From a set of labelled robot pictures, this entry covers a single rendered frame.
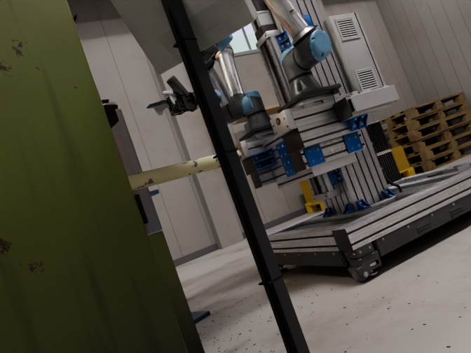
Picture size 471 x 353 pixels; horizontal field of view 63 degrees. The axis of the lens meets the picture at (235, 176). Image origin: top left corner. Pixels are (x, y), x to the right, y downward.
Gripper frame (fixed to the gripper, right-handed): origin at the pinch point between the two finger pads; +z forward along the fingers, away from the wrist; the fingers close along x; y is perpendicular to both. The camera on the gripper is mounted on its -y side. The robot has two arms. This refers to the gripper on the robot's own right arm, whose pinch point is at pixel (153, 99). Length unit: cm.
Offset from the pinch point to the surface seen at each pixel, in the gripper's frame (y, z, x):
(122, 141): 20.0, 28.2, -16.2
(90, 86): 12, 47, -45
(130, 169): 30.3, 29.0, -16.2
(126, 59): -161, -162, 271
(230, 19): 5, 11, -66
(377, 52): -101, -551, 151
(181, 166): 37, 25, -39
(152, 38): -1, 24, -46
